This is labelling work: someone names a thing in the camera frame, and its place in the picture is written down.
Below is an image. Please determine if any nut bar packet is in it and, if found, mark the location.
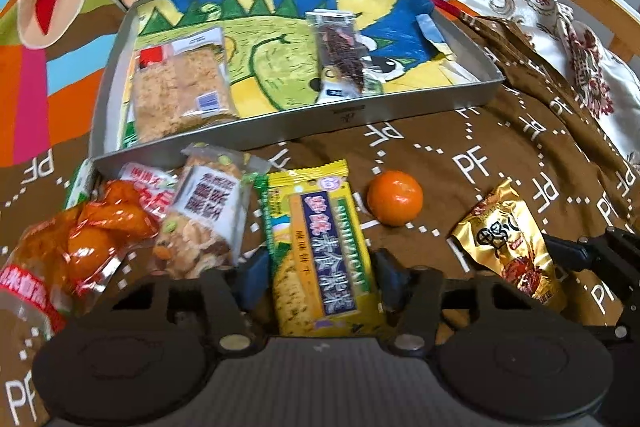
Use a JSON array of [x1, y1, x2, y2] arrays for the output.
[[152, 144, 271, 280]]

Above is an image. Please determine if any rice crisp packet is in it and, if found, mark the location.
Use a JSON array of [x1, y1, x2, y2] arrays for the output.
[[131, 27, 240, 142]]

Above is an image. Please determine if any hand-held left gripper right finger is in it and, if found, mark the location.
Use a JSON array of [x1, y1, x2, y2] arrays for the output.
[[375, 249, 532, 355]]

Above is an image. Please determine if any orange chicken snack packet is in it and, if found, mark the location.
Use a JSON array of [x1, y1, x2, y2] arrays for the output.
[[0, 179, 161, 338]]

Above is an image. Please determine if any monkey printed blanket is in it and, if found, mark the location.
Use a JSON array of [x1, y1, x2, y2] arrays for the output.
[[0, 0, 640, 427]]

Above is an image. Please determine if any metal tray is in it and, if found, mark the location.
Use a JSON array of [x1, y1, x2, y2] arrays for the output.
[[90, 0, 503, 178]]

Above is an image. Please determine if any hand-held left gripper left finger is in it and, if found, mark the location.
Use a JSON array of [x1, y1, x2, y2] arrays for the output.
[[107, 251, 274, 356]]

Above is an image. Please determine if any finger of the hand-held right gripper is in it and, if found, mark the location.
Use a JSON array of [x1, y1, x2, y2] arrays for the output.
[[585, 323, 640, 350], [542, 227, 640, 303]]

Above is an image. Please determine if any orange mandarin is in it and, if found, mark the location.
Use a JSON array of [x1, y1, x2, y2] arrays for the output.
[[367, 171, 424, 228]]

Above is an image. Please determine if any yellow biscuit packet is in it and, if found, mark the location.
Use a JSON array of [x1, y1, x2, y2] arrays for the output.
[[255, 159, 386, 338]]

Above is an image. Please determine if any gold snack packet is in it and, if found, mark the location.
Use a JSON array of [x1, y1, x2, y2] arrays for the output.
[[447, 179, 571, 313]]

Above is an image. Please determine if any dark dried fruit packet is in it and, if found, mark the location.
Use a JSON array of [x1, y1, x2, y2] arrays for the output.
[[306, 9, 373, 100]]

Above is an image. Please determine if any red white snack packet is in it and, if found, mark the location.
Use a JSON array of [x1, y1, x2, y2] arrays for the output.
[[117, 162, 181, 220]]

